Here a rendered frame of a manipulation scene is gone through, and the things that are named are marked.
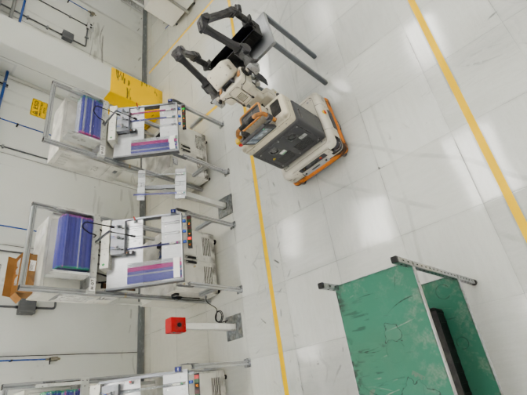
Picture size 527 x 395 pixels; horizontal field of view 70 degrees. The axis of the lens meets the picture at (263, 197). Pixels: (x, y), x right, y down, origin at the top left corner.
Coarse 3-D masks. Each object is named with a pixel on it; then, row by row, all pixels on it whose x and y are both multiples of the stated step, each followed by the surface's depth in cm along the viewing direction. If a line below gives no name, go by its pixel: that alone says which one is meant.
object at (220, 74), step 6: (222, 60) 296; (228, 60) 302; (216, 66) 297; (222, 66) 295; (228, 66) 297; (210, 72) 301; (216, 72) 298; (222, 72) 297; (228, 72) 295; (234, 72) 300; (210, 78) 302; (216, 78) 301; (222, 78) 299; (228, 78) 299; (216, 84) 303; (222, 84) 302
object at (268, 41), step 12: (264, 24) 342; (276, 24) 359; (264, 36) 337; (288, 36) 372; (252, 48) 347; (264, 48) 333; (276, 48) 332; (300, 48) 387; (240, 60) 356; (300, 60) 353; (312, 72) 364; (324, 84) 380
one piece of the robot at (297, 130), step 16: (272, 112) 302; (288, 112) 291; (304, 112) 315; (240, 128) 294; (288, 128) 304; (304, 128) 307; (320, 128) 323; (240, 144) 307; (256, 144) 312; (272, 144) 316; (288, 144) 320; (304, 144) 325; (272, 160) 335; (288, 160) 340
